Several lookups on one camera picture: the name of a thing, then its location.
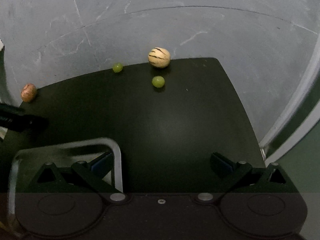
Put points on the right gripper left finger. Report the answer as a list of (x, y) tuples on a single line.
[(81, 176)]

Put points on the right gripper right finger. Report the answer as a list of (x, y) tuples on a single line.
[(241, 176)]

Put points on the green grape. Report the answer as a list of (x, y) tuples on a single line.
[(158, 81), (117, 67)]

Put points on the small striped pepino melon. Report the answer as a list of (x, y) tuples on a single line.
[(159, 57)]

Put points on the red apple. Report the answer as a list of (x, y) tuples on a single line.
[(28, 93)]

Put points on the metal tray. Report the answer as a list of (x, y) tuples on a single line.
[(27, 162)]

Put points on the black mat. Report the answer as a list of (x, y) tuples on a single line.
[(166, 135)]

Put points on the white window frame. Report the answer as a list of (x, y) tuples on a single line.
[(300, 115)]

